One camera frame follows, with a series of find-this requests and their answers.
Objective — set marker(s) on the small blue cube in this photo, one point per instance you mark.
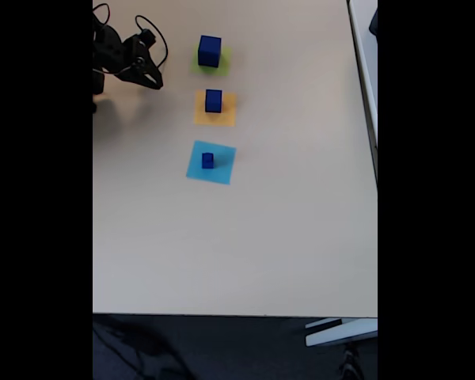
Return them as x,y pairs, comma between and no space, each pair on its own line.
213,101

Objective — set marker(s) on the tiny blue cube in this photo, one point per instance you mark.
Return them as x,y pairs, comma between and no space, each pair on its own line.
207,161

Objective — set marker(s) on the green paper square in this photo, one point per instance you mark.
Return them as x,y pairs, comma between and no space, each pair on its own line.
222,70

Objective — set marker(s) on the orange paper square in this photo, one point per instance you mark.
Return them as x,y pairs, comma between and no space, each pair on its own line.
213,120

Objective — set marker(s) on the light blue paper square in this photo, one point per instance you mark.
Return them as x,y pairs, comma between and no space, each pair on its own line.
221,172

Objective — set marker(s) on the large blue cube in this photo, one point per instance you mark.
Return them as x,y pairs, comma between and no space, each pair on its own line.
210,51

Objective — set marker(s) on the white side table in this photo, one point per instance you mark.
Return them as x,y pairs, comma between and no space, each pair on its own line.
364,59

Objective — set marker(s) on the dark blue object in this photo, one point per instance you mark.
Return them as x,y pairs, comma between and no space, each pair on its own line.
375,23

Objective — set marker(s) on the white table leg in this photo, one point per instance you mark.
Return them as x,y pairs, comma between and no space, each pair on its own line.
340,334

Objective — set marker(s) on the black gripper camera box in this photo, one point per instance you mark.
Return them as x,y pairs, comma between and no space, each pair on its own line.
147,37

